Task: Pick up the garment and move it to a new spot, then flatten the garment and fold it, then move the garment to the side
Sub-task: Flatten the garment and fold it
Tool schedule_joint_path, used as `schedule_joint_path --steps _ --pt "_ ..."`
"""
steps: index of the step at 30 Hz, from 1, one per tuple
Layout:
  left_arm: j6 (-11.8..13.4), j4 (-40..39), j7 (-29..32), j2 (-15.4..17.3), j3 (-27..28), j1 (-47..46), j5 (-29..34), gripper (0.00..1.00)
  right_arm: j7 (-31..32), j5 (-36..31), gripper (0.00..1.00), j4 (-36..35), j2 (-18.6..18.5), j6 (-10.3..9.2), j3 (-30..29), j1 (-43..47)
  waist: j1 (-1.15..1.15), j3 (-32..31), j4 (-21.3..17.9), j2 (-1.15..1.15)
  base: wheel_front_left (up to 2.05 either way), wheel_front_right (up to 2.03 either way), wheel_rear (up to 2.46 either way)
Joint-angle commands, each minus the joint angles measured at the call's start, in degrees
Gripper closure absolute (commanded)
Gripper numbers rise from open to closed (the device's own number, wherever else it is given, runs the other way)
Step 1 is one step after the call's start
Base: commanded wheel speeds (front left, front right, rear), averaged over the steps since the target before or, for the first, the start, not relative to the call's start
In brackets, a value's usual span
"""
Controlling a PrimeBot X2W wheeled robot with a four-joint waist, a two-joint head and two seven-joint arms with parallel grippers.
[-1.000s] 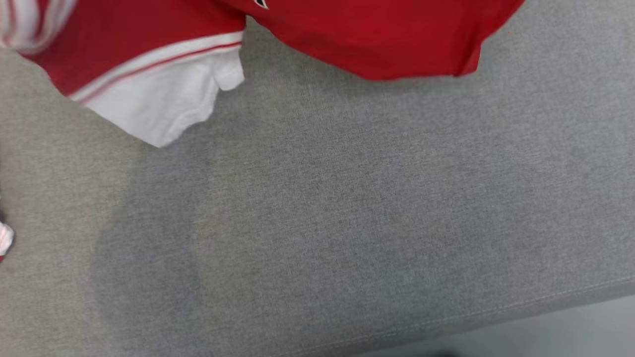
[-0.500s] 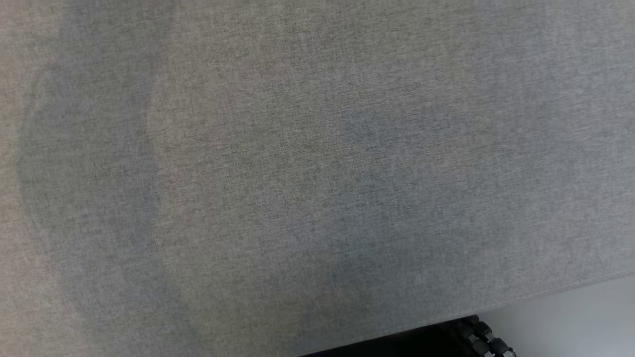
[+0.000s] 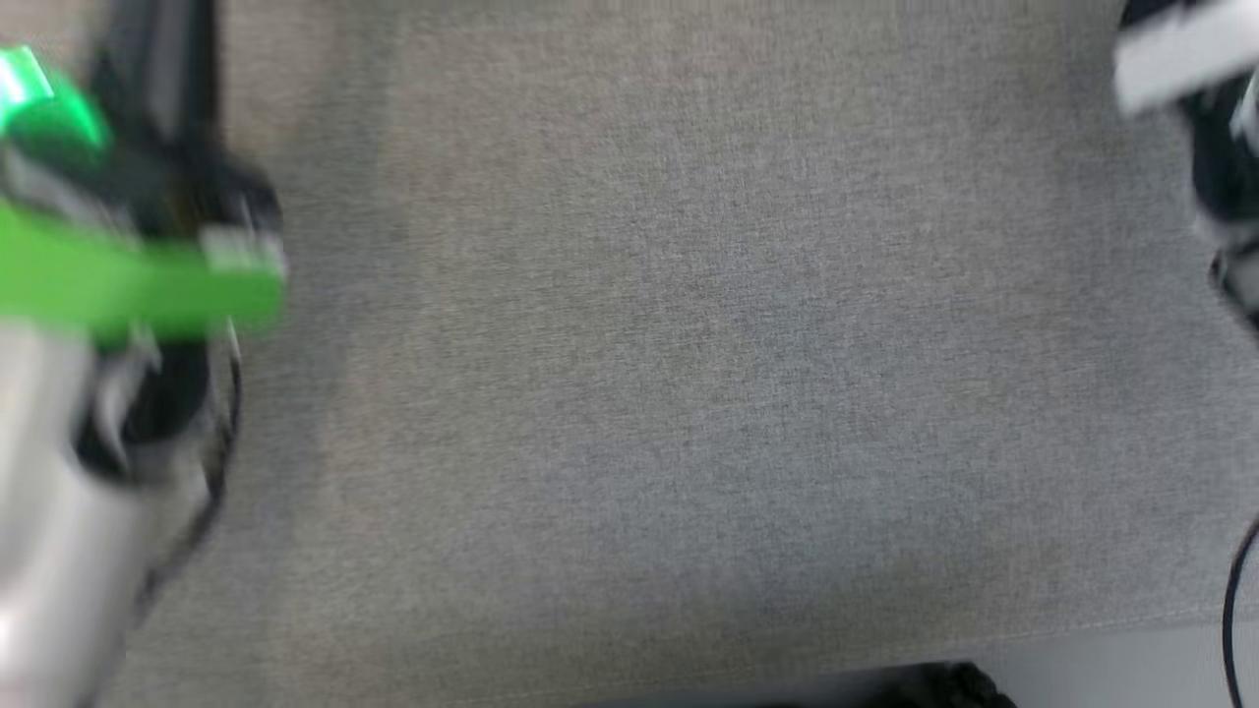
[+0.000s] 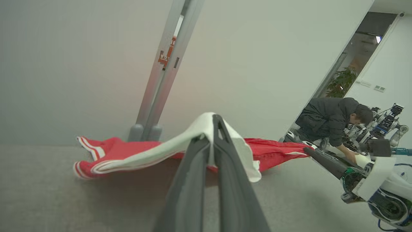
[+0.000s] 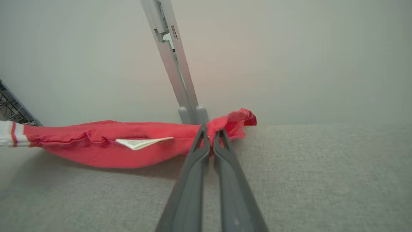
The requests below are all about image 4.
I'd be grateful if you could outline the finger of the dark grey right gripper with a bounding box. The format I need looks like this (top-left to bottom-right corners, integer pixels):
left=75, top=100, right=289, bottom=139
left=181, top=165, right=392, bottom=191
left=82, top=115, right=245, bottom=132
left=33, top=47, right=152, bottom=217
left=304, top=147, right=349, bottom=179

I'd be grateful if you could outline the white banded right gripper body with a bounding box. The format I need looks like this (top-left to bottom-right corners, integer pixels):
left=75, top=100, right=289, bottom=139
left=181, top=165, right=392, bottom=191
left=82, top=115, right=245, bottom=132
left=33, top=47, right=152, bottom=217
left=341, top=156, right=396, bottom=203

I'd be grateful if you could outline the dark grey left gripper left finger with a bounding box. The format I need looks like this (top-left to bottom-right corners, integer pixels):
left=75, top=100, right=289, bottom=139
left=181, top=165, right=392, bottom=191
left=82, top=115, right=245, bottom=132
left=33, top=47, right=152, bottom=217
left=153, top=136, right=211, bottom=232

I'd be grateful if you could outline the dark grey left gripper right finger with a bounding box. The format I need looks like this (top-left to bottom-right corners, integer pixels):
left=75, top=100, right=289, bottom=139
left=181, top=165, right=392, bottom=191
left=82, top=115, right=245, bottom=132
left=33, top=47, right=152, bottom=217
left=212, top=114, right=271, bottom=232

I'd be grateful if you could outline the red basketball jersey number 23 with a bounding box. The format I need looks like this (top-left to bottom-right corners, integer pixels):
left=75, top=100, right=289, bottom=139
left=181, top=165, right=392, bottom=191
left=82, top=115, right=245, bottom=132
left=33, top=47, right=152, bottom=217
left=73, top=112, right=313, bottom=183

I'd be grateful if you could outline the person in black jacket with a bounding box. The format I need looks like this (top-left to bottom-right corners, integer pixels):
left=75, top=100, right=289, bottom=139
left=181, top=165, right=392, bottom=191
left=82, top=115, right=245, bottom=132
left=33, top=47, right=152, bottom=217
left=295, top=97, right=374, bottom=165

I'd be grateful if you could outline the background robot with blue head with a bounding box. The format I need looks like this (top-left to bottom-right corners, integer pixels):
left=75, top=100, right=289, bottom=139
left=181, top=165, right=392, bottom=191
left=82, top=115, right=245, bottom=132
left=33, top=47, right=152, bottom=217
left=370, top=103, right=409, bottom=149

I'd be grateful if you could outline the green potted plant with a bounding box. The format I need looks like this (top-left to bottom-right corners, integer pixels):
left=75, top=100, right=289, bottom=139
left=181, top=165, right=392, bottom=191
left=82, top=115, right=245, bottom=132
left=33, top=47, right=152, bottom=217
left=326, top=67, right=358, bottom=99

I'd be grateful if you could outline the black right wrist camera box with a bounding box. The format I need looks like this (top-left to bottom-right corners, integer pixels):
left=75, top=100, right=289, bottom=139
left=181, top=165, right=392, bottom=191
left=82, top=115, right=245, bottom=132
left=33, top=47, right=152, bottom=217
left=360, top=139, right=392, bottom=158

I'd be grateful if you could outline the grey metal partition post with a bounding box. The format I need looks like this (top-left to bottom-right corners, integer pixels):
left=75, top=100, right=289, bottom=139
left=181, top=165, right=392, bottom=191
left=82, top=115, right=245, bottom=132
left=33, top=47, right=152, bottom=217
left=128, top=0, right=205, bottom=142

